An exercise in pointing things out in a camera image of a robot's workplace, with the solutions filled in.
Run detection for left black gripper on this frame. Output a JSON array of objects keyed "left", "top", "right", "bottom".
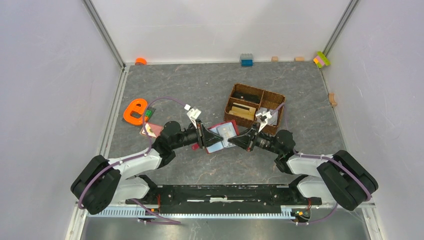
[{"left": 171, "top": 119, "right": 224, "bottom": 150}]

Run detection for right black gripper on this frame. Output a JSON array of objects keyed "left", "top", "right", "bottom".
[{"left": 227, "top": 122, "right": 282, "bottom": 156}]

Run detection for red card holder wallet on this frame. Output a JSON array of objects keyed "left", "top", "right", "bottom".
[{"left": 205, "top": 120, "right": 239, "bottom": 154}]

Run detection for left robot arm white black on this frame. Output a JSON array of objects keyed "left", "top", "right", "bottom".
[{"left": 70, "top": 119, "right": 223, "bottom": 215}]

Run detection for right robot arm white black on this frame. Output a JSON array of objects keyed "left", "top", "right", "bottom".
[{"left": 228, "top": 126, "right": 379, "bottom": 211}]

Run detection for beige cards in basket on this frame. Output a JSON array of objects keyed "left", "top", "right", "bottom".
[{"left": 228, "top": 102, "right": 256, "bottom": 121}]

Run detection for grey cards in basket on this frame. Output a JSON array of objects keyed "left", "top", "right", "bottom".
[{"left": 255, "top": 107, "right": 279, "bottom": 126}]

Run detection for black card in basket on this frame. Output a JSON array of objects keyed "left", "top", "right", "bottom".
[{"left": 231, "top": 91, "right": 261, "bottom": 105}]

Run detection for pink picture card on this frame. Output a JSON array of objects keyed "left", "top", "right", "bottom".
[{"left": 139, "top": 122, "right": 164, "bottom": 138}]

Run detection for woven brown basket organizer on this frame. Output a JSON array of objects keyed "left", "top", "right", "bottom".
[{"left": 224, "top": 83, "right": 286, "bottom": 135}]

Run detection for green toy brick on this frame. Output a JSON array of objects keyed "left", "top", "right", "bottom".
[{"left": 144, "top": 109, "right": 154, "bottom": 118}]

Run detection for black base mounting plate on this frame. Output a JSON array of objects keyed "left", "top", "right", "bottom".
[{"left": 138, "top": 184, "right": 322, "bottom": 214}]

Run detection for blue grey toy bricks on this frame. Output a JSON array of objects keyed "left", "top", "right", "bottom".
[{"left": 240, "top": 53, "right": 254, "bottom": 67}]

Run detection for orange plastic letter shape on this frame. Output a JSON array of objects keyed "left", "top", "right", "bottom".
[{"left": 123, "top": 98, "right": 148, "bottom": 126}]

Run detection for flat wooden block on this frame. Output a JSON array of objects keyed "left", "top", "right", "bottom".
[{"left": 294, "top": 56, "right": 305, "bottom": 62}]

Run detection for curved wooden piece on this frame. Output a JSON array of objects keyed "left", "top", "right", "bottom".
[{"left": 328, "top": 92, "right": 338, "bottom": 108}]

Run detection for orange round cap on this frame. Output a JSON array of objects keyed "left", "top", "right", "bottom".
[{"left": 134, "top": 57, "right": 147, "bottom": 66}]

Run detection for green pink toy bricks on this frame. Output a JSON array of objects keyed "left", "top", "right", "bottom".
[{"left": 313, "top": 51, "right": 331, "bottom": 69}]

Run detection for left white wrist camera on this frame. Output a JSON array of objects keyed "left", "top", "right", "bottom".
[{"left": 184, "top": 104, "right": 202, "bottom": 129}]

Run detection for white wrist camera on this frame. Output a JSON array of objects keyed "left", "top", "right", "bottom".
[
  {"left": 255, "top": 111, "right": 272, "bottom": 132},
  {"left": 184, "top": 104, "right": 202, "bottom": 129}
]

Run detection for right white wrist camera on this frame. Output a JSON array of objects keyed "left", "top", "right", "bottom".
[{"left": 255, "top": 111, "right": 272, "bottom": 132}]

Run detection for slotted cable duct rail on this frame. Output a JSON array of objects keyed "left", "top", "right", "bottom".
[{"left": 87, "top": 206, "right": 295, "bottom": 220}]

